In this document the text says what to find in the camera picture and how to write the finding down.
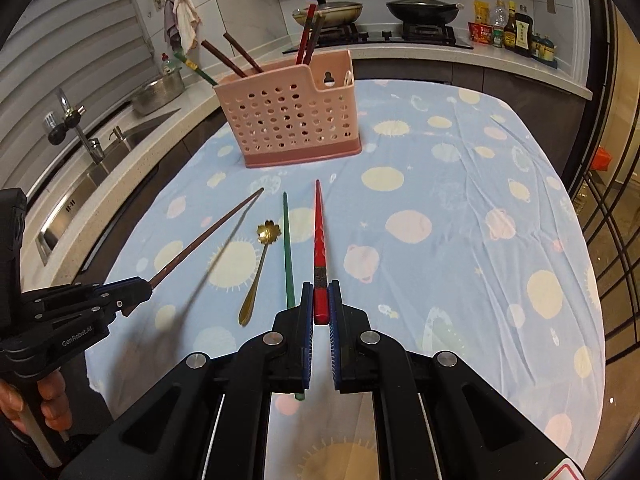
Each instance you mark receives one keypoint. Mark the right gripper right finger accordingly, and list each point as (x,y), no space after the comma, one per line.
(364,360)

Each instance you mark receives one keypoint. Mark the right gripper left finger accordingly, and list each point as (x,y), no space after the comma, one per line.
(275,362)

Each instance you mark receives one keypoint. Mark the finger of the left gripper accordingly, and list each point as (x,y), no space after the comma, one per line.
(125,284)
(123,299)

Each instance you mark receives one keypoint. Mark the green chopstick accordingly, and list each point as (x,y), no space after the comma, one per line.
(288,267)
(195,68)

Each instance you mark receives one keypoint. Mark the brown purple chopstick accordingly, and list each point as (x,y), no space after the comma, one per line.
(187,251)

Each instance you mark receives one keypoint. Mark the red chopstick with pattern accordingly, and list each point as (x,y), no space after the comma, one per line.
(321,301)

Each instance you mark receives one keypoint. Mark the gold flower spoon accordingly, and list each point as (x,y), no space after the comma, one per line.
(267,234)

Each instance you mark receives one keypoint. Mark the dark maroon chopstick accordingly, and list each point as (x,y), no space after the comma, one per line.
(222,58)
(247,57)

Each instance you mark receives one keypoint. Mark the dark red long chopstick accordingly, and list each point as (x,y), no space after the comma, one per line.
(314,36)

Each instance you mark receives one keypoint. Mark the chrome kitchen faucet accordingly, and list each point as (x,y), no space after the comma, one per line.
(57,128)

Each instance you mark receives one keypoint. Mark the person's left hand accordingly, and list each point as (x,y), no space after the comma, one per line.
(55,405)

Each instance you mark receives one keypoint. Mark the stainless steel sink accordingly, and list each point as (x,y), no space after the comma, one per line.
(65,209)

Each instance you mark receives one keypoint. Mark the soap dispenser pump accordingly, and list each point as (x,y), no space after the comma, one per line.
(119,138)

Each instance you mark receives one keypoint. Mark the light blue patterned tablecloth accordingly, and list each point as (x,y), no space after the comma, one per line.
(450,228)

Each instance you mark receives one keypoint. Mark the steel mixing bowl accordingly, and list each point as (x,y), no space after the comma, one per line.
(157,93)

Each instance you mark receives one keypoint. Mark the green dish soap bottle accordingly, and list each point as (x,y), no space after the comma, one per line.
(169,64)

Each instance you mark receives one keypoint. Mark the green chopstick in holder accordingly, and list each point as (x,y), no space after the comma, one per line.
(195,68)

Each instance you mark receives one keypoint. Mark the pink perforated utensil holder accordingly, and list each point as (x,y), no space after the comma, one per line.
(294,113)

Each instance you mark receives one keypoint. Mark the purple hanging cloth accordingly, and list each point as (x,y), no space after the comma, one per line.
(172,35)

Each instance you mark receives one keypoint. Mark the white window blinds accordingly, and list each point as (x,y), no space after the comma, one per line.
(93,50)

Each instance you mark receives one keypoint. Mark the white hanging towel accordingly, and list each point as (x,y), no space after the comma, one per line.
(187,21)

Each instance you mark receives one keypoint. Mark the black gas stove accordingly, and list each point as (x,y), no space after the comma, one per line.
(350,35)

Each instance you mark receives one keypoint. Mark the beige wok with lid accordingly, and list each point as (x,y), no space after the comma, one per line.
(337,13)

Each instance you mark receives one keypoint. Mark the black wok with lid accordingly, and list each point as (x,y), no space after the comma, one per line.
(424,12)

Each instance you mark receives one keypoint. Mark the small condiment jars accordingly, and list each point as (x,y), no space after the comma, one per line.
(543,50)

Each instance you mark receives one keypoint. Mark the brown sauce bottle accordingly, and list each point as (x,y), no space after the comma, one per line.
(509,31)

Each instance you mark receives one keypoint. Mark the yellow seasoning packet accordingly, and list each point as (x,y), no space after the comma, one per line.
(481,12)

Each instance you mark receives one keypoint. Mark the clear plastic bottle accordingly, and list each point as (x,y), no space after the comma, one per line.
(498,20)

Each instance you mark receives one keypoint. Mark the dark soy sauce bottle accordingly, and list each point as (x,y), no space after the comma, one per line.
(523,34)

